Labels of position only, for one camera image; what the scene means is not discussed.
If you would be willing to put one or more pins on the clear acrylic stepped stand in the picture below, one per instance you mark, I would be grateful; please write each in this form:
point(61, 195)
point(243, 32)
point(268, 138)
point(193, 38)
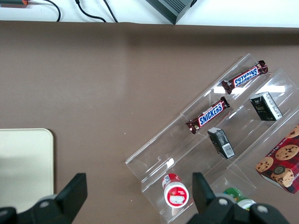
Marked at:
point(163, 149)

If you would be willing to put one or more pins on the red and white cup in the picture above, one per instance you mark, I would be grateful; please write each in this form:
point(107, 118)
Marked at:
point(175, 196)

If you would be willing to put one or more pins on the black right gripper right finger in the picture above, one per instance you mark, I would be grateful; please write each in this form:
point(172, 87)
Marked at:
point(208, 205)

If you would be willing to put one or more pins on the small black carton box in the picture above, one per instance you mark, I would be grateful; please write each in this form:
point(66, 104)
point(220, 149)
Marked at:
point(222, 143)
point(266, 106)

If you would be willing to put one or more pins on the green and white cup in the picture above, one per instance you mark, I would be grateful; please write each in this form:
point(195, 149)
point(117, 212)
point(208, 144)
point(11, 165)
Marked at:
point(240, 198)

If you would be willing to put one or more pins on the brown Snickers bar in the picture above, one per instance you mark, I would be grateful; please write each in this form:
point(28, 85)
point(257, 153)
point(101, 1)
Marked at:
point(209, 115)
point(245, 77)

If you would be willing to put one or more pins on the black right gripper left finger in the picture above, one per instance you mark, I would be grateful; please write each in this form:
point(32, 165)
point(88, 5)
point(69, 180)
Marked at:
point(70, 198)

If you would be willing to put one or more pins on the orange tipped black tool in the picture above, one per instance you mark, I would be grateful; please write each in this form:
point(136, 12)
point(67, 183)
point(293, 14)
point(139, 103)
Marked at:
point(16, 2)

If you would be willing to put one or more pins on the red plaid cookie box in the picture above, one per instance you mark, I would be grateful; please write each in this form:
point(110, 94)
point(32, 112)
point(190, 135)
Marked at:
point(282, 163)

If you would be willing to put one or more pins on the beige plastic serving tray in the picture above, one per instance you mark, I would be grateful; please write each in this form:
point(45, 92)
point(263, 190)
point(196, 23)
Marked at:
point(25, 163)

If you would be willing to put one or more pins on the dark grey ribbed device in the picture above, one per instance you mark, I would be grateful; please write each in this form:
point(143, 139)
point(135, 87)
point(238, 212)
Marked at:
point(172, 10)

